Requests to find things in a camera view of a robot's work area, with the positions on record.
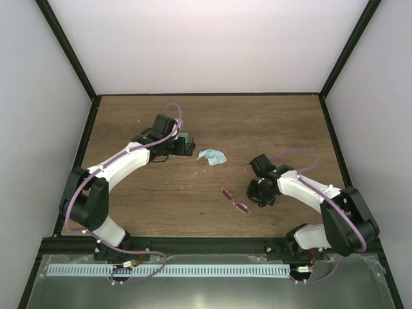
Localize black enclosure frame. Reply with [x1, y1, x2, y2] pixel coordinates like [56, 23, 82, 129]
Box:
[16, 0, 405, 309]

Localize metal front plate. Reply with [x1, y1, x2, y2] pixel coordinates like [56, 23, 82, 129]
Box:
[26, 255, 395, 308]

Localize grey green glasses case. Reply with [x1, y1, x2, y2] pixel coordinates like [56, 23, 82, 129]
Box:
[166, 133, 192, 156]

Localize light blue cleaning cloth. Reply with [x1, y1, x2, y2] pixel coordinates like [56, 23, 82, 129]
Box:
[197, 149, 227, 166]

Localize black mounting rail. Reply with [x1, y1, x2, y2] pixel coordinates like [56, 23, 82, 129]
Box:
[41, 236, 381, 261]

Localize light blue slotted cable duct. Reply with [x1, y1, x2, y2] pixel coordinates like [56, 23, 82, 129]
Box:
[46, 263, 290, 278]

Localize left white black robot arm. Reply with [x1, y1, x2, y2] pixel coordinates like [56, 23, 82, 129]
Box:
[60, 114, 195, 260]

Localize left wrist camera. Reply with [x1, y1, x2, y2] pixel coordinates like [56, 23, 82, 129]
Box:
[173, 118, 183, 139]

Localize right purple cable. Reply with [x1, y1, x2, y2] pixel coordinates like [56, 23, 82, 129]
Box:
[273, 148, 368, 285]

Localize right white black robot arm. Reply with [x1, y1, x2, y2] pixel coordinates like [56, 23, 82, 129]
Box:
[247, 154, 380, 259]

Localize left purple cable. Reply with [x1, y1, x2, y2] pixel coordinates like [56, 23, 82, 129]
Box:
[64, 102, 183, 285]

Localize purple cable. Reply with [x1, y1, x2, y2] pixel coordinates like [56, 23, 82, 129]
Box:
[64, 102, 183, 285]
[273, 148, 368, 285]

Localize pink sunglasses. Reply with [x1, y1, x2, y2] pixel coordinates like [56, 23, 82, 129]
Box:
[220, 168, 251, 216]

